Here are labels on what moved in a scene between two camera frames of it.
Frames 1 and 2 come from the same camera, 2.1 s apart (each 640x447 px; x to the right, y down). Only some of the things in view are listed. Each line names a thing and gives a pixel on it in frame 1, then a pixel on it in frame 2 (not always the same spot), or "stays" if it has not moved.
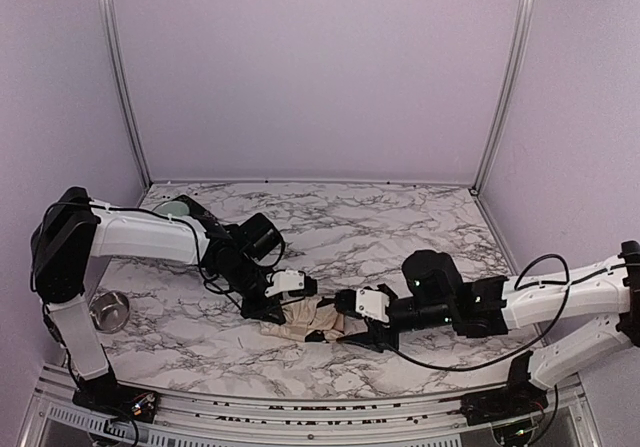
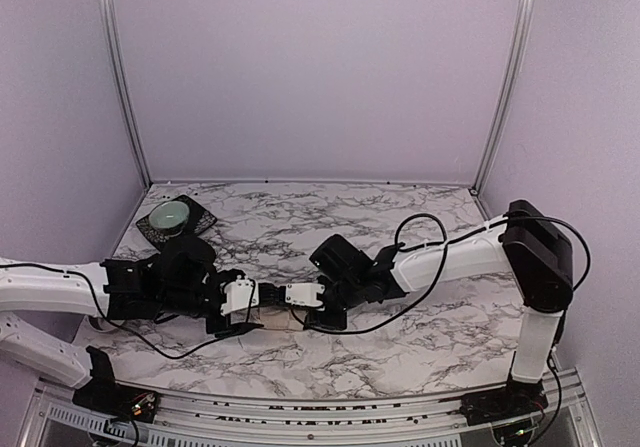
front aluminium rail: x=229 y=421 stays
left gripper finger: x=257 y=305 → x=220 y=326
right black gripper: x=382 y=324 → x=333 y=315
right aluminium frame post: x=513 y=75 stays
